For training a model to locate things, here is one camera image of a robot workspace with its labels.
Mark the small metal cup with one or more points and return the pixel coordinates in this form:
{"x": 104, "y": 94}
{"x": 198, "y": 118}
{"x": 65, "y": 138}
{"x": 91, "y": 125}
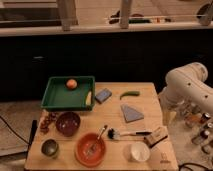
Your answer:
{"x": 50, "y": 148}

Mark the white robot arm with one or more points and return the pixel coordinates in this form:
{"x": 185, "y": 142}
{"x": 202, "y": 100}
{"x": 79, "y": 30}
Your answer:
{"x": 186, "y": 84}

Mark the grey-blue towel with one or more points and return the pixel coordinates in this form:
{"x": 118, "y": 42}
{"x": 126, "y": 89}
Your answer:
{"x": 130, "y": 114}

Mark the blue sponge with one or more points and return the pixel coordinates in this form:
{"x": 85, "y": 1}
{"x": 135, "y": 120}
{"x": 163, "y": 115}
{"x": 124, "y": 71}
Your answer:
{"x": 103, "y": 95}

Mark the black dish brush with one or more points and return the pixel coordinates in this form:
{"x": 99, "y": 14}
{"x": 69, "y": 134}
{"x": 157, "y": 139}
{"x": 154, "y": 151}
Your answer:
{"x": 116, "y": 135}

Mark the green chili pepper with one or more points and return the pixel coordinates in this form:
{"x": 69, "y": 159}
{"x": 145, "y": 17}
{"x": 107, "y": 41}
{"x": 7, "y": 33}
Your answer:
{"x": 130, "y": 93}

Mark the yellow banana piece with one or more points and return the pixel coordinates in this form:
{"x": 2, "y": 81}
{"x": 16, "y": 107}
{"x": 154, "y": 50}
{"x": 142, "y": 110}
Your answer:
{"x": 88, "y": 98}

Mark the brown grape bunch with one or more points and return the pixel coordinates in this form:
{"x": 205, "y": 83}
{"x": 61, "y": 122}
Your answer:
{"x": 44, "y": 126}

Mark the orange fruit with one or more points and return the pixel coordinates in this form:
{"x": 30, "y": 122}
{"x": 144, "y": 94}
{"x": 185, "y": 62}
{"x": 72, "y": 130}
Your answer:
{"x": 71, "y": 84}

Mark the metal spoon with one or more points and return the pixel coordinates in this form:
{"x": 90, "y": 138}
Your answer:
{"x": 100, "y": 133}

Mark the green plastic tray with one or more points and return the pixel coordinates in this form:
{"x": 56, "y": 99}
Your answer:
{"x": 58, "y": 97}

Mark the white cup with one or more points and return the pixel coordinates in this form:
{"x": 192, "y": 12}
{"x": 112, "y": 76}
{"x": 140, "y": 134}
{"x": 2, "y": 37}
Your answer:
{"x": 139, "y": 152}

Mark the orange bowl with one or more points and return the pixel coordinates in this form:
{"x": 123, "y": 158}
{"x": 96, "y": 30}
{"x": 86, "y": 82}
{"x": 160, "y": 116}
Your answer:
{"x": 82, "y": 147}

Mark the purple bowl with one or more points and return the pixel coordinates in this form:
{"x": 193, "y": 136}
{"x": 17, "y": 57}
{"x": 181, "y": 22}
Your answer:
{"x": 68, "y": 123}

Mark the wooden block with black strip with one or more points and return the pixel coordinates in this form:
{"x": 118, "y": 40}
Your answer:
{"x": 156, "y": 136}

